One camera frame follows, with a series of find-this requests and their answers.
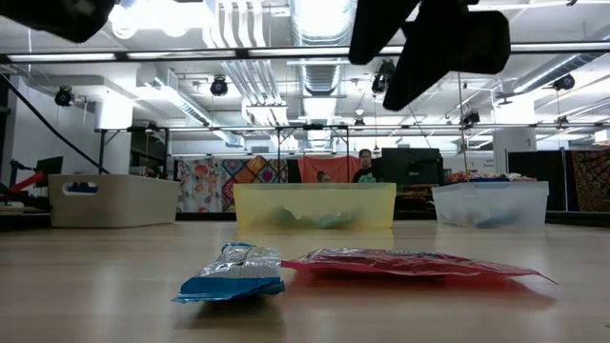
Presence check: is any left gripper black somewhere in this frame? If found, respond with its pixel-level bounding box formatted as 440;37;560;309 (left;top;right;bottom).
0;0;115;44

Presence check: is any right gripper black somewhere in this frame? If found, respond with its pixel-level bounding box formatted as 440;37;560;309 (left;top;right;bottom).
349;0;511;111

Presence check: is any red candy pack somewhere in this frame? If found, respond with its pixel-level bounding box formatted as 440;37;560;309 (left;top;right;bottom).
280;254;557;286
297;246;454;264

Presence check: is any ceiling light strip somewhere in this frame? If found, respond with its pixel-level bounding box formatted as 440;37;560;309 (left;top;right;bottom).
247;46;353;57
7;51;118;62

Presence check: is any large black monitor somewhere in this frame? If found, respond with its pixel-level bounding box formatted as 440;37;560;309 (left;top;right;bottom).
380;147;444;186

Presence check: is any orange cloth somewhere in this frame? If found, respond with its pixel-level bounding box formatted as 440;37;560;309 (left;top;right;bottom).
297;155;366;185

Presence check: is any colourful table clutter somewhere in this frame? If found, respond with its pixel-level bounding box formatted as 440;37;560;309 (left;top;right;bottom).
445;171;538;185

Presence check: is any white pillar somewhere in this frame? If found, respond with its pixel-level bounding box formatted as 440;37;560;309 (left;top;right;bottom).
492;127;539;175

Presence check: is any small black monitor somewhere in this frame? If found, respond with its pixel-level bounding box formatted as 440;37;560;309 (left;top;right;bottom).
33;155;64;189

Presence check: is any yellow plastic bin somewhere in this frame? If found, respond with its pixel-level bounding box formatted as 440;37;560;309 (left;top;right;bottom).
232;182;397;231

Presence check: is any red bar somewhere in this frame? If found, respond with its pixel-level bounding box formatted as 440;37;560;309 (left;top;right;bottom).
8;170;49;194

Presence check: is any patchwork quilt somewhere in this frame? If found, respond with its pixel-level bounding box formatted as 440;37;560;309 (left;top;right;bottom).
221;154;291;213

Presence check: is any clear plastic bin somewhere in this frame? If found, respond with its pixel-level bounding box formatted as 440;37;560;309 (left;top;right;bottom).
431;180;550;228

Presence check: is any pale grey plastic bin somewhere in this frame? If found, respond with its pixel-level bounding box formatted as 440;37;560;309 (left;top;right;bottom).
48;173;181;229

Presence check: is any black partition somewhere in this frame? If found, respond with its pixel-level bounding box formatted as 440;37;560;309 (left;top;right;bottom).
507;150;567;212

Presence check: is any floral cloth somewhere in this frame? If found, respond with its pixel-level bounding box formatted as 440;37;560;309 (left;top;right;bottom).
176;156;225;213

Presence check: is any dark patterned rug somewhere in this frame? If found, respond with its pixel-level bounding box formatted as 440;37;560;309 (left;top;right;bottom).
570;150;610;213

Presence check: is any silver ventilation duct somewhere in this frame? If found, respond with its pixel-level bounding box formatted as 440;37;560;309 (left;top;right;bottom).
289;0;357;152

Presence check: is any black background table frame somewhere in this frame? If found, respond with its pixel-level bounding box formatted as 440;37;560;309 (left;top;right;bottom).
94;123;352;185

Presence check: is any black diagonal cable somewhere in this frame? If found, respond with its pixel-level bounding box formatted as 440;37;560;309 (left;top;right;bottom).
0;75;110;175

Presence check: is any white ceiling air duct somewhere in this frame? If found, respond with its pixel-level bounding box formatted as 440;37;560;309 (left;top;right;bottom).
135;61;245;148

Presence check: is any black aluminium frame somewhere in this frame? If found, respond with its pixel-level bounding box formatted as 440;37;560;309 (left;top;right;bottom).
0;43;610;232

